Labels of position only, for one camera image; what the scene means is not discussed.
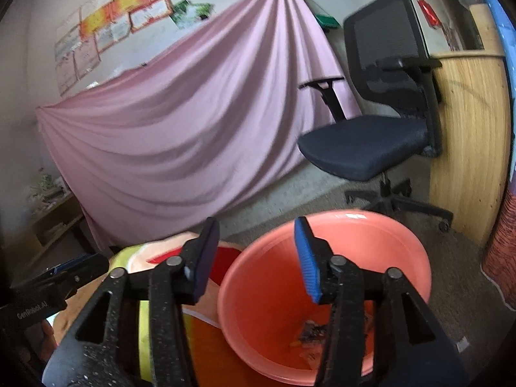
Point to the pink plastic basin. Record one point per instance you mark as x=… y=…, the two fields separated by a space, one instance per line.
x=266 y=290

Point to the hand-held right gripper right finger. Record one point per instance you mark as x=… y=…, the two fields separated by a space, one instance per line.
x=308 y=266

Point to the white paper scrap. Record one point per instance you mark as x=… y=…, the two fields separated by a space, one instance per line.
x=462 y=344

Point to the pink hanging sheet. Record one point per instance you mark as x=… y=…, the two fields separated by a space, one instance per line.
x=181 y=121

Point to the brown wooden door frame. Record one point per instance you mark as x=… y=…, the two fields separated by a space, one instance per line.
x=459 y=16

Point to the green brush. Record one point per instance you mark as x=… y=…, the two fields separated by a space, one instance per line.
x=327 y=22

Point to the red hanging ornament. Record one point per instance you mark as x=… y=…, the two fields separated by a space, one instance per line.
x=429 y=12

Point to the dark blue wrapper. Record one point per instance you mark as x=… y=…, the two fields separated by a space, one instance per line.
x=314 y=330

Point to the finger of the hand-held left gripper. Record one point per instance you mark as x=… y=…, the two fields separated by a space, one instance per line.
x=74 y=262
x=84 y=274

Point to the black office chair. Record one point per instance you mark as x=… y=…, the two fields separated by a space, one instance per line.
x=363 y=145

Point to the colourful patchwork blanket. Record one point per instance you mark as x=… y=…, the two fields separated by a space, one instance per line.
x=209 y=346

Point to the group of wall certificates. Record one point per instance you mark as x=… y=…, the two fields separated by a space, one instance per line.
x=105 y=20

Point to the green photo prints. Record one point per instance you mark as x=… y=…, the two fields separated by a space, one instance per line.
x=189 y=14

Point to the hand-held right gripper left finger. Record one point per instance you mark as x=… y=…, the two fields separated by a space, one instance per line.
x=203 y=258

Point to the wooden shelf unit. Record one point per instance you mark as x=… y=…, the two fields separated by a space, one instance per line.
x=56 y=225

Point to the wooden partition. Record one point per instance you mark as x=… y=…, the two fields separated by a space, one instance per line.
x=467 y=141

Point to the pile of papers and bags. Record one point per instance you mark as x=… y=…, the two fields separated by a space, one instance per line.
x=46 y=189

